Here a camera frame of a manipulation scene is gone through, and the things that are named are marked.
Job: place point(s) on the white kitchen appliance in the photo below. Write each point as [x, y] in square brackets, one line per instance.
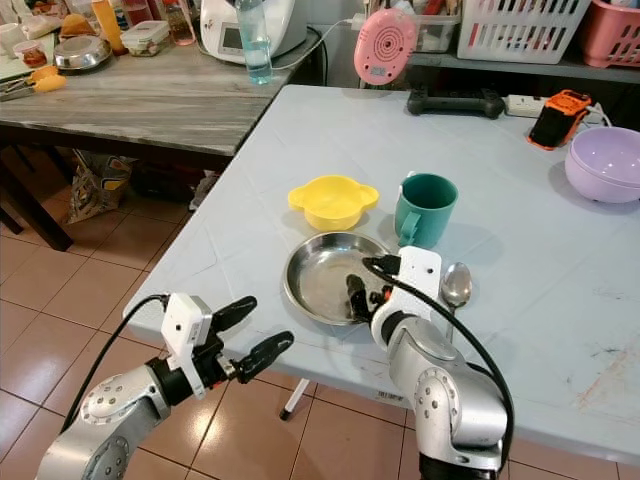
[220, 32]

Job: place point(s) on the printed bag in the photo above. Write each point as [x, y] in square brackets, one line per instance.
[100, 187]

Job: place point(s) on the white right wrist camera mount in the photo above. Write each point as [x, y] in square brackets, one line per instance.
[418, 280]

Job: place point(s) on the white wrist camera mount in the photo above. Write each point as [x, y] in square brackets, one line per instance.
[184, 320]
[418, 280]

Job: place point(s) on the green plastic mug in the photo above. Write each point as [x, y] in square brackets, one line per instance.
[428, 212]

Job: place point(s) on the white table leg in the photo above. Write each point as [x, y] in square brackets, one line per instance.
[295, 398]

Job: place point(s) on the pink round fan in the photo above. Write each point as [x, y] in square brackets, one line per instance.
[385, 45]

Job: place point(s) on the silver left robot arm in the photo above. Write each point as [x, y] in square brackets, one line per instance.
[110, 405]

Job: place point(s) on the pinkish glass jar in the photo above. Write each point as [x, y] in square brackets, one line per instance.
[180, 22]

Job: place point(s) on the steel mixing bowl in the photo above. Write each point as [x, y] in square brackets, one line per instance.
[82, 54]

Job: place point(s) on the black robot waist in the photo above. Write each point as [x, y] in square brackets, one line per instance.
[460, 470]

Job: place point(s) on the white ceramic mug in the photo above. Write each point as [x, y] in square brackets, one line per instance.
[11, 38]

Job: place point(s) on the white slotted plastic basket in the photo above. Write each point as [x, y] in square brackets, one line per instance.
[520, 30]

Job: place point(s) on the round steel plate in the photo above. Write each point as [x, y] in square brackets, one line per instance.
[318, 278]

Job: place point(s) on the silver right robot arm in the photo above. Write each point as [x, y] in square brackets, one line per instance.
[445, 392]

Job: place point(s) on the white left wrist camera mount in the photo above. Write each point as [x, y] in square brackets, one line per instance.
[184, 320]

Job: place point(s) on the small jar with red contents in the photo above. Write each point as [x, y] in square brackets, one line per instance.
[31, 54]

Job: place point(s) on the orange and black handheld device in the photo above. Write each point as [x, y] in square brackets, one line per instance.
[558, 122]

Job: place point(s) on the clear lidded food container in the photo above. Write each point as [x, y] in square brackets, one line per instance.
[145, 38]

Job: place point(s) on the dark wooden table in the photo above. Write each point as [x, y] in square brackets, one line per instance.
[160, 105]

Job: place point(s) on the white power strip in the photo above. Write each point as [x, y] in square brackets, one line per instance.
[523, 104]

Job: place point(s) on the clear water bottle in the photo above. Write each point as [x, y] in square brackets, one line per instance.
[255, 45]

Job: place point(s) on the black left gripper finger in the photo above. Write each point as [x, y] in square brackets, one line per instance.
[234, 313]
[265, 354]

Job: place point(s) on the steel spoon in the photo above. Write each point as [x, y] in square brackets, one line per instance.
[457, 284]

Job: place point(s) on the orange bottle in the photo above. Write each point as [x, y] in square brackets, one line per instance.
[108, 27]

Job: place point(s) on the pink plastic basket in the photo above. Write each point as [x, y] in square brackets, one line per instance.
[612, 35]

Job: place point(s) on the lilac plastic bowl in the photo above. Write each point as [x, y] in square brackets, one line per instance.
[605, 165]

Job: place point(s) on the clear plastic storage box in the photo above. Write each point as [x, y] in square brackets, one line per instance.
[437, 32]

